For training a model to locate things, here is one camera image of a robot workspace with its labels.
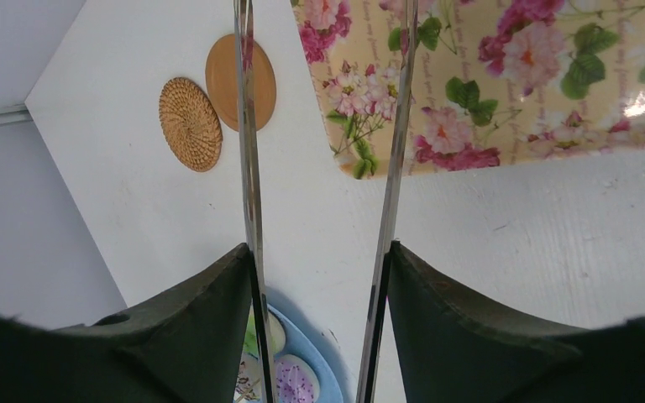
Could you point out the purple sprinkled donut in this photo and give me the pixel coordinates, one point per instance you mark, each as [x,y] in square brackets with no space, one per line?
[295,381]

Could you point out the blue three-tier cake stand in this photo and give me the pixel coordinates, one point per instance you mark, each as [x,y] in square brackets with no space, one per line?
[298,344]

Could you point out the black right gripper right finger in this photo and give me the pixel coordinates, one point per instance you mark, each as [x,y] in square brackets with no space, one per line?
[457,345]

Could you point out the green frosted donut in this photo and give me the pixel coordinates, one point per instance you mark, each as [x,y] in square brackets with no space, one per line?
[277,339]

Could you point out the white chocolate drizzle donut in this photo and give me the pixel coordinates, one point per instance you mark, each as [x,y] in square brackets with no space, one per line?
[249,380]

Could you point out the metal serving tongs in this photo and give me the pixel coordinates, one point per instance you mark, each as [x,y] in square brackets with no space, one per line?
[243,22]

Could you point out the woven rattan coaster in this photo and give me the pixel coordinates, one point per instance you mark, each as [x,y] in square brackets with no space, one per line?
[190,124]

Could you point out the smooth wooden coaster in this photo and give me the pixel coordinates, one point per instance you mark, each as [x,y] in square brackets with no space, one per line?
[221,82]

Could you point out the floral serving tray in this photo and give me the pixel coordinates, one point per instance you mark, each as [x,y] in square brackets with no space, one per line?
[494,82]

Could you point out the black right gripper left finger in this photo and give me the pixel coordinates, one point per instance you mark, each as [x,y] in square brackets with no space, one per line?
[182,345]

